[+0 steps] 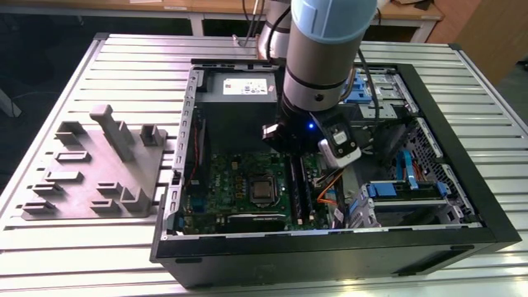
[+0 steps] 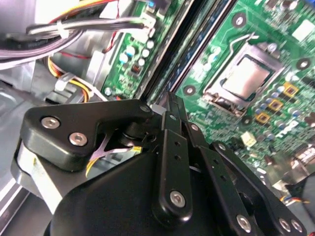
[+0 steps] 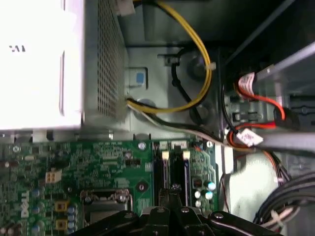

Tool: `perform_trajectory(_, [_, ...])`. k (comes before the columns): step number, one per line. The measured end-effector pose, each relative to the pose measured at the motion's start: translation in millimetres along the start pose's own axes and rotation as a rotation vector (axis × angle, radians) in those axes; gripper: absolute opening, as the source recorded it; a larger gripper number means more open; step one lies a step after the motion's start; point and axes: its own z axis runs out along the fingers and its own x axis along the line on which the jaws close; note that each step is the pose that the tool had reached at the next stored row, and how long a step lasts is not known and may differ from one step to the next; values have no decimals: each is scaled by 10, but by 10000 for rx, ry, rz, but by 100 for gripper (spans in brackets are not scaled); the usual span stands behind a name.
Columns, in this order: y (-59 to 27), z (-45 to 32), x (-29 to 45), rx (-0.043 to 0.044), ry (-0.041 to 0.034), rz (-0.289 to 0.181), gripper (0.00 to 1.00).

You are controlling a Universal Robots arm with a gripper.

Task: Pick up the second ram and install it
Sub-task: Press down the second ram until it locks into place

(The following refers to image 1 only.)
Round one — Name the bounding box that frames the orange wire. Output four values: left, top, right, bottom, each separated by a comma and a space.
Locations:
316, 174, 345, 205

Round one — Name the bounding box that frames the metal drive cage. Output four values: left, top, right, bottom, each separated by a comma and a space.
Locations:
345, 69, 417, 140

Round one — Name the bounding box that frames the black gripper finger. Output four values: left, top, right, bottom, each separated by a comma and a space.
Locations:
261, 123, 287, 146

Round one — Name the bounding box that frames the wooden desk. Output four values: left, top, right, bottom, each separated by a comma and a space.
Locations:
0, 0, 445, 44

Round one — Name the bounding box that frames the silver CPU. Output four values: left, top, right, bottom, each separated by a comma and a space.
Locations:
251, 180, 276, 199

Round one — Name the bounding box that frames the black RAM slot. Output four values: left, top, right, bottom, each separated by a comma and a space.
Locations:
287, 154, 303, 225

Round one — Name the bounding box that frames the black camera cable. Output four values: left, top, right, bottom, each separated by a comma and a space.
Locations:
355, 49, 383, 149

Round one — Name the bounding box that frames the black PC case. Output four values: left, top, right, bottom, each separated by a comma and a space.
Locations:
148, 58, 523, 290

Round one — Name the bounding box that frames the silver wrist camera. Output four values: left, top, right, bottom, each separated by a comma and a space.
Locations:
311, 111, 363, 168

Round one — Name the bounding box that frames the grey parts rack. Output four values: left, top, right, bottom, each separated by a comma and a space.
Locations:
15, 104, 168, 224

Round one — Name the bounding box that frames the grey chair base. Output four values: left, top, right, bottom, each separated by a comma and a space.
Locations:
0, 88, 23, 119

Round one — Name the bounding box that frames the blue plastic drive carrier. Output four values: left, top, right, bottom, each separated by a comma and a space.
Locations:
344, 74, 371, 105

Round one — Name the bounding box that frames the green motherboard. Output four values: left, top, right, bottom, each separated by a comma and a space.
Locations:
183, 150, 331, 233

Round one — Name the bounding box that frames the brown wooden board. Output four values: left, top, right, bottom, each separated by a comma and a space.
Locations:
427, 0, 528, 86

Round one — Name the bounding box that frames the blue RAM stick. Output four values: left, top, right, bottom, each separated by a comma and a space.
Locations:
289, 154, 307, 222

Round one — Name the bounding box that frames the hard disk in blue carrier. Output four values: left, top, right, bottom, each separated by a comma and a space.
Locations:
363, 180, 449, 205

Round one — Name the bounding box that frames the black graphics card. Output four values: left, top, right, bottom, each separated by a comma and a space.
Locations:
225, 212, 287, 233

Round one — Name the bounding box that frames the grey power supply unit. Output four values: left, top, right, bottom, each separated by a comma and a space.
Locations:
204, 72, 285, 155

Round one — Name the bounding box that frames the blue data wire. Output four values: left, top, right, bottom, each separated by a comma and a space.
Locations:
395, 150, 420, 190

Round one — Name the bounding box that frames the metal disk bay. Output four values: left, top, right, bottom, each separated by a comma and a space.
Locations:
348, 182, 475, 230

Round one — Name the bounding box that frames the metal CPU socket cover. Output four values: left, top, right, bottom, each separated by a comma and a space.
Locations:
245, 174, 281, 207

